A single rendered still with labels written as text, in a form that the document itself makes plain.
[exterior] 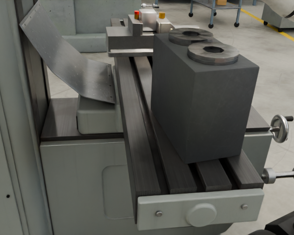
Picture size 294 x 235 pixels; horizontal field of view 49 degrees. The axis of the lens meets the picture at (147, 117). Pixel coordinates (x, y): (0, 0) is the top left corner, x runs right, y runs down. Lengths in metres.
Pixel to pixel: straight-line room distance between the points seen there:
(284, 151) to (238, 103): 1.91
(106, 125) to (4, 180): 0.35
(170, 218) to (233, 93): 0.24
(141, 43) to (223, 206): 0.69
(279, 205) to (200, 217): 1.45
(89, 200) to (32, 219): 0.20
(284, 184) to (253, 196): 1.58
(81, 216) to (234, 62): 0.89
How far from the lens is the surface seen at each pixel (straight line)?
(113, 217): 1.30
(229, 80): 0.56
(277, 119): 1.40
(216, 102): 0.57
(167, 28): 1.13
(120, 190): 1.20
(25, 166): 1.07
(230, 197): 0.59
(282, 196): 2.09
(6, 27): 0.90
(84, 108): 1.02
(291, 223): 1.05
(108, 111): 1.01
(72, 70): 1.06
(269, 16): 5.71
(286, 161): 2.39
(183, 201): 0.56
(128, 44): 1.12
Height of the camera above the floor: 1.32
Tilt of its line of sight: 30 degrees down
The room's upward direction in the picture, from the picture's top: 2 degrees clockwise
